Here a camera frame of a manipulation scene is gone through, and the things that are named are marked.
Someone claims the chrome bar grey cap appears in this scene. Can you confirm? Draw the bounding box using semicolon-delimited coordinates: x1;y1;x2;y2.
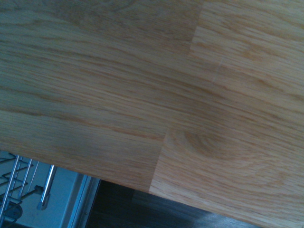
37;165;58;211

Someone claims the grey wire upper dishwasher rack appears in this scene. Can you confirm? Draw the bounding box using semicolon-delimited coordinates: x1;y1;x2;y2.
0;152;40;228

